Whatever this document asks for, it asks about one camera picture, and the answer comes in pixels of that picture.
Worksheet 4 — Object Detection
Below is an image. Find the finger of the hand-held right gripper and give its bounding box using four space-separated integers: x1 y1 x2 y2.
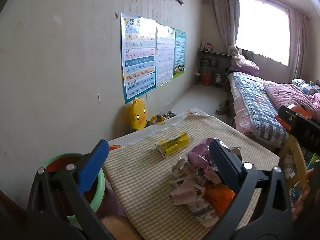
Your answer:
277 106 299 132

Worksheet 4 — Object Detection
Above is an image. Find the printed paper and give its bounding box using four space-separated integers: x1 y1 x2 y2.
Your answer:
169 157 220 207

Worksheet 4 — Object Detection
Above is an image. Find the white blue wrapper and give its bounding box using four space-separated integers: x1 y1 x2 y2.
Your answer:
186 201 220 228

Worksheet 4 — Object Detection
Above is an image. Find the yellow wooden chair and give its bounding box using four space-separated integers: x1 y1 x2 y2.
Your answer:
277 135 310 188

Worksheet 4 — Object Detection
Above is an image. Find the orange printed box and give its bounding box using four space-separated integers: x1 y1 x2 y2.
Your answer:
275 104 313 125

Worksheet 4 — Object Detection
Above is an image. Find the grey toy pile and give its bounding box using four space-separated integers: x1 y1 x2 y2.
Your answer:
160 110 178 120

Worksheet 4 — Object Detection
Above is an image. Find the purple cloth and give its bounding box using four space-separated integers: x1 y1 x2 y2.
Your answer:
100 187 125 218

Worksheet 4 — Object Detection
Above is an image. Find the pair of shoes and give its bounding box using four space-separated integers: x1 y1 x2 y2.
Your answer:
215 100 232 115

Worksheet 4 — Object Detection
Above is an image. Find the red bin liner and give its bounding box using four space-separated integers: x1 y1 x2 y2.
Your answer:
45 155 100 218

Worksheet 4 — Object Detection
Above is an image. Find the green number wall poster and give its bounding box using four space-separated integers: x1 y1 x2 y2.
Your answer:
172 29 187 79

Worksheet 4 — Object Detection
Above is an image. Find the pale patterned curtain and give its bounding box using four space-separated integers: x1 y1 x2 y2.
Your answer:
210 0 240 53
287 9 310 80

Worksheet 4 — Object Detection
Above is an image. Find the blue plaid pillow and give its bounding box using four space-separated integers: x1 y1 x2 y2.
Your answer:
292 79 320 95

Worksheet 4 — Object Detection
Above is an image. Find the beige checked tablecloth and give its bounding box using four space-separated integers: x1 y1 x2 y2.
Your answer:
101 114 280 240

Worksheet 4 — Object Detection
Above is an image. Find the pink snack wrapper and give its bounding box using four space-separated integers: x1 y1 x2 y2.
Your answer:
186 137 225 178

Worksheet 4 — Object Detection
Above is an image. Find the dark metal desk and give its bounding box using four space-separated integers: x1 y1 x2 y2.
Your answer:
197 49 233 87

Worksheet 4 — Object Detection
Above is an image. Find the pink pillow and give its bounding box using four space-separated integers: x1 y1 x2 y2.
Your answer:
230 52 260 75

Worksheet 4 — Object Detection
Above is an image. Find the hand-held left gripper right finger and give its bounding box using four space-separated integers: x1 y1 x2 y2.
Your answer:
205 139 294 240

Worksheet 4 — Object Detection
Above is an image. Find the orange plastic wrapper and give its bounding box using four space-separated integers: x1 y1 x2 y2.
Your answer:
204 184 236 213

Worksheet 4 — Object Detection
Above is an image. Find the white chart wall poster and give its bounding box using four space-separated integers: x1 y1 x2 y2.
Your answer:
155 22 175 87

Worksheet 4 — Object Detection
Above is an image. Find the yellow toy vehicle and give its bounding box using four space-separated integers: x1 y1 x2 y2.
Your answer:
147 114 167 126

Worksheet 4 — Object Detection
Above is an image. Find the person's right hand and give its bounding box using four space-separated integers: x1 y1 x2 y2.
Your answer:
292 169 320 222

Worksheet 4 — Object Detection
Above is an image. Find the pale bundled cloth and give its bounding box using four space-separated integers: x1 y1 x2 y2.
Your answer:
227 46 242 57

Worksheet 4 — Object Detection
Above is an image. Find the bed with blue plaid sheet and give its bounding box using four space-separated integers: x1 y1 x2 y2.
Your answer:
228 71 293 148

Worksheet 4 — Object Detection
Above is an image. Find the green plastic bin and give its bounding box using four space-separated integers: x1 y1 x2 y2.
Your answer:
41 152 107 230

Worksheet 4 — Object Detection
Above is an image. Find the pink quilt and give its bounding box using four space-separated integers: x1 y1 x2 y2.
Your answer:
264 81 320 120

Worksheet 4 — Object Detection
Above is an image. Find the bright window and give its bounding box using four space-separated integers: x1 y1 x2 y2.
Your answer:
235 0 292 67

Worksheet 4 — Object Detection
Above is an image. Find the yellow duck stool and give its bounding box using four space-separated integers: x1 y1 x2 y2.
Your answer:
129 97 147 130

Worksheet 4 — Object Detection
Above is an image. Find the yellow snack packet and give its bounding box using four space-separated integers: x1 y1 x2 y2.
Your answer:
154 131 191 159

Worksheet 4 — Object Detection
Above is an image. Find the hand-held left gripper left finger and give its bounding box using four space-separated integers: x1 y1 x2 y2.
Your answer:
26 139 118 240

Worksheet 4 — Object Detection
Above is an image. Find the orange bucket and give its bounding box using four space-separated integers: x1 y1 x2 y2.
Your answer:
202 71 214 86

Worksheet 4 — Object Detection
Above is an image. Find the blue letter wall poster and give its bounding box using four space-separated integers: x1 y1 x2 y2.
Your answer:
121 12 158 105

